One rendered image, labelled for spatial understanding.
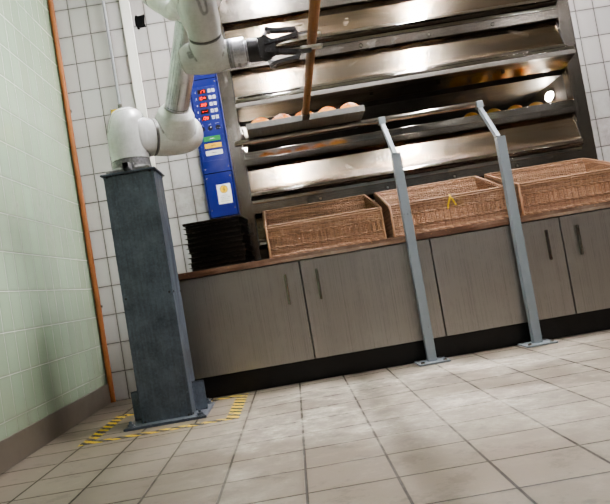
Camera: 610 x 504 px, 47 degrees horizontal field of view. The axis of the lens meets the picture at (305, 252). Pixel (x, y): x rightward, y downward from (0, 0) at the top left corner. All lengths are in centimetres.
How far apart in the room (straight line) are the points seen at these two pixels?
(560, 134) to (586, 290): 100
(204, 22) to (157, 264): 105
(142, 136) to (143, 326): 76
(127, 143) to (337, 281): 109
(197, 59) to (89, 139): 179
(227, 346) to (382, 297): 73
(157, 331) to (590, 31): 281
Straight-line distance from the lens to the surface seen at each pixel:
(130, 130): 296
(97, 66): 406
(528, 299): 331
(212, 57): 226
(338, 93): 376
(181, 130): 300
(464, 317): 330
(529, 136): 403
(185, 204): 381
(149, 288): 285
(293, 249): 325
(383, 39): 400
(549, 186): 349
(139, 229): 287
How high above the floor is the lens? 45
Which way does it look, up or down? 2 degrees up
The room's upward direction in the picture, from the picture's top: 10 degrees counter-clockwise
